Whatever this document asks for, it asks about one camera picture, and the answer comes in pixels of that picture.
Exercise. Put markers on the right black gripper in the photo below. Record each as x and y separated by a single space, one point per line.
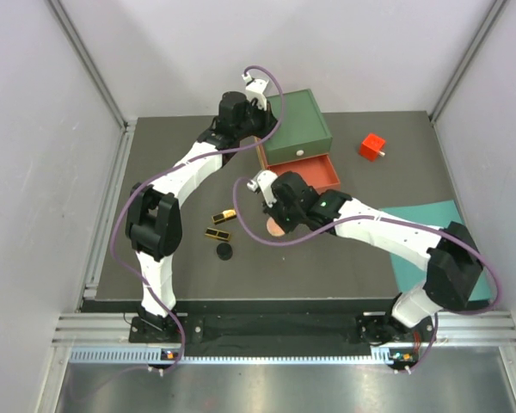
273 212

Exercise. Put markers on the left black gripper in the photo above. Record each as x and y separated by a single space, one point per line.
267 120

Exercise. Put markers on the pink makeup sponge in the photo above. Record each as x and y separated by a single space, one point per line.
274 229

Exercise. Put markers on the green drawer box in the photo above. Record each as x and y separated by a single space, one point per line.
303 132

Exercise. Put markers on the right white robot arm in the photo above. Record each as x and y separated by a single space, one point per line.
446 255

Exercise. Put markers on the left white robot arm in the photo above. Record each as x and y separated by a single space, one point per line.
153 221

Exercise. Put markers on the yellow drawer box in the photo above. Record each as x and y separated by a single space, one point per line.
261 158

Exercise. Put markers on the upper gold black lipstick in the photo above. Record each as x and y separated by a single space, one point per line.
224 216

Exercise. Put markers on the gold black lipstick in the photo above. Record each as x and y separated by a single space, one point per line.
224 216
216 234

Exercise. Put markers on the lower gold black lipstick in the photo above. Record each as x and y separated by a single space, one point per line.
216 234

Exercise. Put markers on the black round compact jar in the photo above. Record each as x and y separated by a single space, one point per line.
224 251

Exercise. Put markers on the red cube with peg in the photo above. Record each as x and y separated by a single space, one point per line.
372 147

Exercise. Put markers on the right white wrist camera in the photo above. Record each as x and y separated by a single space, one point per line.
262 183

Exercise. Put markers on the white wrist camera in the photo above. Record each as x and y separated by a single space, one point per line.
262 183
255 89

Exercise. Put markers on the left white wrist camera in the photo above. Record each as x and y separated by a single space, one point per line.
255 89

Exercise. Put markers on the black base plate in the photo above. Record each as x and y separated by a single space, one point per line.
212 328

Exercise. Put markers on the grey slotted cable duct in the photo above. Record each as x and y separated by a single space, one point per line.
161 356

